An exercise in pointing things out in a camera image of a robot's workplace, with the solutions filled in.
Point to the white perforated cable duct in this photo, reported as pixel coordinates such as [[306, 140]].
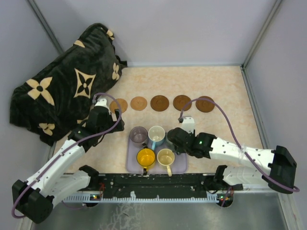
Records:
[[92, 198]]

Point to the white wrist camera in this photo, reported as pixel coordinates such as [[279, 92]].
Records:
[[101, 101], [188, 124]]

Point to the grey ceramic mug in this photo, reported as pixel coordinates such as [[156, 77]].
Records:
[[168, 142]]

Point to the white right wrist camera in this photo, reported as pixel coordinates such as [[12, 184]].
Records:
[[188, 124]]

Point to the purple glass mug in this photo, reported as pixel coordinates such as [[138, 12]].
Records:
[[139, 136]]

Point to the lavender plastic tray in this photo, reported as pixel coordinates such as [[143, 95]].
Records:
[[179, 166]]

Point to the black floral plush blanket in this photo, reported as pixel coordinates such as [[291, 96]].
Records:
[[59, 97]]

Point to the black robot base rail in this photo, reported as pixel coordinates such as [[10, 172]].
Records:
[[177, 186]]

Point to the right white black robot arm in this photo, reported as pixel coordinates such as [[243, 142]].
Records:
[[276, 166]]

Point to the cream ceramic mug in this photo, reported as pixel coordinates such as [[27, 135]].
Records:
[[166, 158]]

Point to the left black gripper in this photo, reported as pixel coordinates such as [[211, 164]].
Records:
[[112, 122]]

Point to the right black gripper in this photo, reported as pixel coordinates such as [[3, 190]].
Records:
[[179, 149]]

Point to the dark wooden coaster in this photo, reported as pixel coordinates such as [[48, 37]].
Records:
[[180, 101], [204, 106], [159, 103]]

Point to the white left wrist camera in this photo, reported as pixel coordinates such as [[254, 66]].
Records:
[[101, 101]]

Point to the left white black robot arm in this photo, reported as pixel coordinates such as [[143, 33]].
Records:
[[36, 197]]

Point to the yellow glass mug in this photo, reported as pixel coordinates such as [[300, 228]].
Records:
[[146, 159]]

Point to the white light blue mug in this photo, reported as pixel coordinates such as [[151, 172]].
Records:
[[156, 135]]

